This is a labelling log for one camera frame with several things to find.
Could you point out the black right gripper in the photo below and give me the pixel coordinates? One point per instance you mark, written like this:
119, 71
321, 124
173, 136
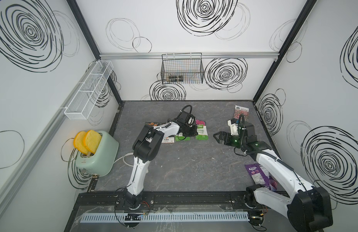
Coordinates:
227, 136

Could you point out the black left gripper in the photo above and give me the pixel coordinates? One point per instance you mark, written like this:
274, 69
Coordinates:
192, 133

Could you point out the impatiens seed packet green white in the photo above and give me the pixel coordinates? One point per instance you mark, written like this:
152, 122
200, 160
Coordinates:
180, 137

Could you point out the marigold seed packet orange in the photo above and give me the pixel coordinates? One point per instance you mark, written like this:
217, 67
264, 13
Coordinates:
168, 140

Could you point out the red flower seed packet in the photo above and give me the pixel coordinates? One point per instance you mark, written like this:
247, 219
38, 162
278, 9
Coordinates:
240, 110

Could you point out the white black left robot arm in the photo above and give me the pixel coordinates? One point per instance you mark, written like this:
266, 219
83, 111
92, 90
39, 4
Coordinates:
146, 148

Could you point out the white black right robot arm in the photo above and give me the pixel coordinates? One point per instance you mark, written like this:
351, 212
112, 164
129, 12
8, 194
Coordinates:
308, 208

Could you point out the purple seed packet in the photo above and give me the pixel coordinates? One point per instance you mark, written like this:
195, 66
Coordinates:
261, 175

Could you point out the small item in basket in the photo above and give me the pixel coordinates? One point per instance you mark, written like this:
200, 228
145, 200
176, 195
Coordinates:
175, 78

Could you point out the mint green toaster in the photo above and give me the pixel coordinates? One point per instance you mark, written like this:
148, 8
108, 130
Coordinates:
100, 164

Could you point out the yellow toast slice front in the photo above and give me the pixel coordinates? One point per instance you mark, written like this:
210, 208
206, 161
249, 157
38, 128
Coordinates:
92, 140

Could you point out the yellow toast slice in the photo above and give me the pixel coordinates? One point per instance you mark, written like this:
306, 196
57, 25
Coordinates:
78, 142
92, 140

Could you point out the yellow toast slice back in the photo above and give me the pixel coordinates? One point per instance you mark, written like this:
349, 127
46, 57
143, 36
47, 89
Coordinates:
78, 142

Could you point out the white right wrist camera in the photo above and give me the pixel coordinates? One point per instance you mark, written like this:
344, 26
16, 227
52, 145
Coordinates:
233, 124

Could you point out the black wire wall basket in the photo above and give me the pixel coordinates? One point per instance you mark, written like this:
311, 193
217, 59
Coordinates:
191, 69

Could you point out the white slotted cable duct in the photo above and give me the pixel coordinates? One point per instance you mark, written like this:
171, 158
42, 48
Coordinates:
164, 217

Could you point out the white wire wall shelf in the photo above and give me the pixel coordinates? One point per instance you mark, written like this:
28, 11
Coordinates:
90, 90

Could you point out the aluminium wall rail back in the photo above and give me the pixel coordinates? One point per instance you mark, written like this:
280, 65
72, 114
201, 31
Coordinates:
189, 55

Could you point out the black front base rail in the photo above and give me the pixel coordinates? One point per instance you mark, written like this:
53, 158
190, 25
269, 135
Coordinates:
153, 199

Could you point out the black corner frame post right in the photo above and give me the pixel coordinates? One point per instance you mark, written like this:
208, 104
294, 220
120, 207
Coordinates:
306, 10

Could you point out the black corner frame post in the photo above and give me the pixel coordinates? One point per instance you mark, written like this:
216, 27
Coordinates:
306, 10
91, 43

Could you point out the black corner frame post left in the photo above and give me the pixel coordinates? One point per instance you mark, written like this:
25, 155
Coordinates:
91, 43

